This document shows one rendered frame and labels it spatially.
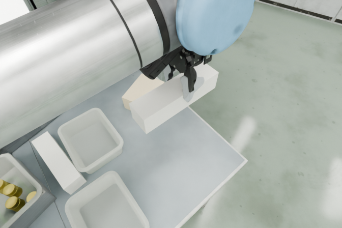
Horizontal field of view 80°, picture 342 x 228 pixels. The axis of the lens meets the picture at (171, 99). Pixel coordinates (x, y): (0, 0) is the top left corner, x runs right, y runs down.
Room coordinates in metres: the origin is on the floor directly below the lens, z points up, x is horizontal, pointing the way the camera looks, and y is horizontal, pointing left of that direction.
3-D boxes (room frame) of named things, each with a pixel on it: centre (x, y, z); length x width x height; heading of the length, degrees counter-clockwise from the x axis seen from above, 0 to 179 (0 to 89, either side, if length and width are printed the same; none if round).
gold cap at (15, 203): (0.15, 0.48, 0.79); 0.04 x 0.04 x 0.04
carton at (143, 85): (0.60, 0.12, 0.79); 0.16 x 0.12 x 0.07; 154
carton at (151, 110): (0.35, -0.01, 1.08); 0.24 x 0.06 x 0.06; 129
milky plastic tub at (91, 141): (0.37, 0.30, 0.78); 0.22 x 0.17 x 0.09; 39
